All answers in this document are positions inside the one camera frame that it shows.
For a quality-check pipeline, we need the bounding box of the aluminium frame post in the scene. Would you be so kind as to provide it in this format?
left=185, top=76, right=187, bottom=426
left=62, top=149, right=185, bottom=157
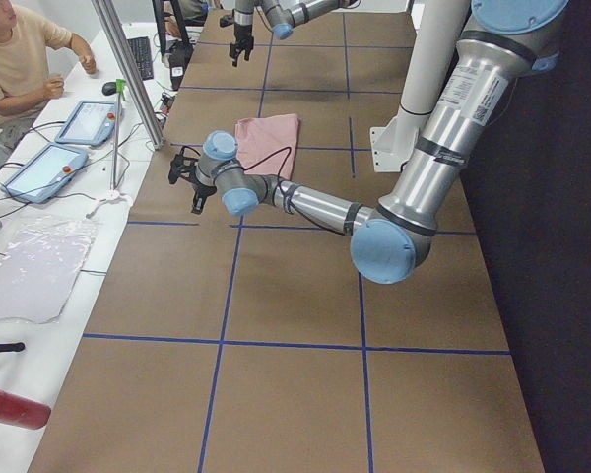
left=92, top=0, right=164, bottom=150

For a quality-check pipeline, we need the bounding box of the teach pendant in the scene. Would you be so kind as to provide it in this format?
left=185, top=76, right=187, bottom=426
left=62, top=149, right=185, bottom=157
left=54, top=101, right=118, bottom=146
left=1, top=143, right=88, bottom=204

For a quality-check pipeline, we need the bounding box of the pink Snoopy t-shirt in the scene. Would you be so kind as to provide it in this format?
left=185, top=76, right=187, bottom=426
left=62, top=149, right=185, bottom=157
left=235, top=113, right=299, bottom=179

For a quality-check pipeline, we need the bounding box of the red cylinder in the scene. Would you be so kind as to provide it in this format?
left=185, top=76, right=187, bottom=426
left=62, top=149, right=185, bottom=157
left=0, top=389, right=51, bottom=430

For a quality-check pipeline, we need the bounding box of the upper teach pendant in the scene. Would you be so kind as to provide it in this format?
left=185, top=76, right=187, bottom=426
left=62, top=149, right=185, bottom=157
left=54, top=101, right=118, bottom=146

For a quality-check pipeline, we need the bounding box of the black computer mouse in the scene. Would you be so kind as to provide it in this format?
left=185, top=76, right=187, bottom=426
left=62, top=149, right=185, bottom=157
left=101, top=81, right=117, bottom=96

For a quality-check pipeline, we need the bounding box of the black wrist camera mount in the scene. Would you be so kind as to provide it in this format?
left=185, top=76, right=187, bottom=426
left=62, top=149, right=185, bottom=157
left=168, top=153, right=198, bottom=185

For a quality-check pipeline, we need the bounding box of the clear plastic bag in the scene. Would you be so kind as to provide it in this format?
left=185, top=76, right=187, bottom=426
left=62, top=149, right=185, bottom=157
left=0, top=216, right=99, bottom=324

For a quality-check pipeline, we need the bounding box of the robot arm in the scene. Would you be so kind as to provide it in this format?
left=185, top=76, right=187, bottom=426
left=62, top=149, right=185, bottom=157
left=229, top=0, right=356, bottom=67
left=188, top=1, right=566, bottom=284

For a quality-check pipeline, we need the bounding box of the black keyboard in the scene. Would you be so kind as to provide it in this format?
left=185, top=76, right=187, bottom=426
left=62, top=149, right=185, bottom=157
left=127, top=36, right=154, bottom=80

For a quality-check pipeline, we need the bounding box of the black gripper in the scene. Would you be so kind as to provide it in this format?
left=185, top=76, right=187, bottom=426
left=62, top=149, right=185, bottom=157
left=229, top=23, right=254, bottom=67
left=189, top=165, right=217, bottom=214

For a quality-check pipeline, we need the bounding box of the lower teach pendant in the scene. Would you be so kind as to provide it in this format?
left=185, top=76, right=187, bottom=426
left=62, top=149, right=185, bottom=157
left=1, top=143, right=88, bottom=204

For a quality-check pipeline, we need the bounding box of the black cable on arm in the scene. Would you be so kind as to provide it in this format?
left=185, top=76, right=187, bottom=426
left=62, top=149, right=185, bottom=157
left=243, top=145, right=299, bottom=208

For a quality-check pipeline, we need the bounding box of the white tripod stand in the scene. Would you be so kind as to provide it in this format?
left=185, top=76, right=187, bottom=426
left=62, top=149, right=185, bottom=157
left=86, top=79, right=134, bottom=219

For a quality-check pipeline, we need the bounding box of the seated person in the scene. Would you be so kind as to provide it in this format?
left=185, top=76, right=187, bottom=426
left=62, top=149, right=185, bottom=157
left=0, top=1, right=97, bottom=127

